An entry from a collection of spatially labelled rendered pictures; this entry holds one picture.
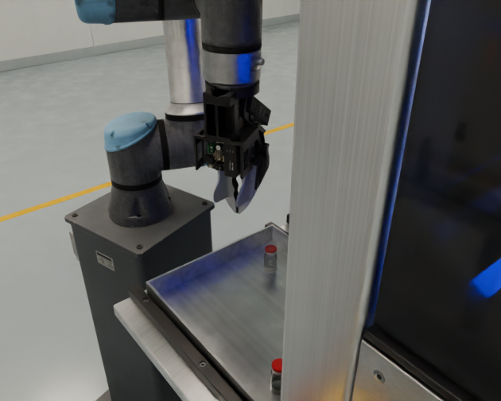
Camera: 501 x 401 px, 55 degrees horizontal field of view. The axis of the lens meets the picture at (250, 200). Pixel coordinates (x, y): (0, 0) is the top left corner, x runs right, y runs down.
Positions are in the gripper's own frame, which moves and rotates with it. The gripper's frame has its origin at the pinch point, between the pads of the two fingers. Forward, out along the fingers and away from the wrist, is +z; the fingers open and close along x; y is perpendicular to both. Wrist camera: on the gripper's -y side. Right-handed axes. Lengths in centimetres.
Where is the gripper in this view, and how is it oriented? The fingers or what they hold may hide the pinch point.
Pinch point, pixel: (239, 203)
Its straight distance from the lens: 75.2
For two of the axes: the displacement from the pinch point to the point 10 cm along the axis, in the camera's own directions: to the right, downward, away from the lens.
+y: -3.7, 4.8, -7.9
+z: 0.0, 8.5, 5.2
